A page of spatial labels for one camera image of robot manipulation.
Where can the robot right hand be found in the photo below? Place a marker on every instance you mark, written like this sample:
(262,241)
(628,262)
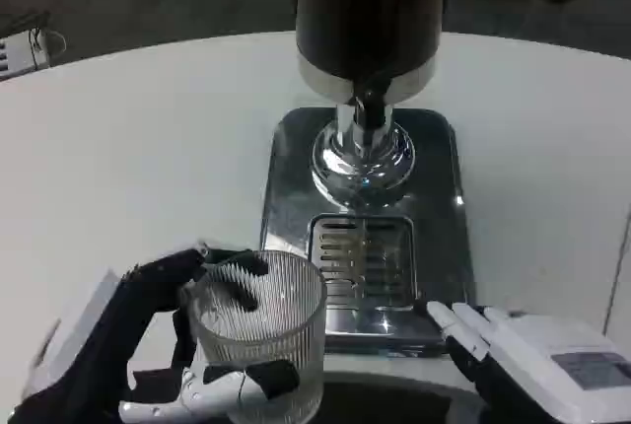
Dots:
(532,360)

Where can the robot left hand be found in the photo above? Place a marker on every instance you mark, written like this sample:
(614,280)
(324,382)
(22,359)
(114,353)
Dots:
(123,296)

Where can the clear ribbed glass cup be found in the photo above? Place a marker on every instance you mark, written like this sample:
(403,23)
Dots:
(266,325)

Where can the slotted steel drip grid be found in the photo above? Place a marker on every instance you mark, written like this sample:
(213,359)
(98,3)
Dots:
(365,256)

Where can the steel drip tray base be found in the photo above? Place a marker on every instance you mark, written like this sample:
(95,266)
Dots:
(296,187)

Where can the black dispenser tap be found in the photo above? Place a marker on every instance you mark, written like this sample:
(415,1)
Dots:
(373,103)

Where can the dark drink dispenser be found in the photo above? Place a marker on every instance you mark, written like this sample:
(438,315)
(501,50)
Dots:
(367,44)

